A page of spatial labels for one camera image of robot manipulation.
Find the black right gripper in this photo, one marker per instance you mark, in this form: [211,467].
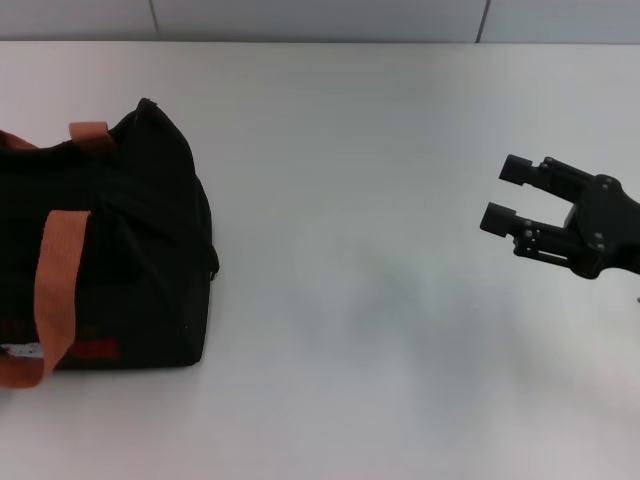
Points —
[607,225]

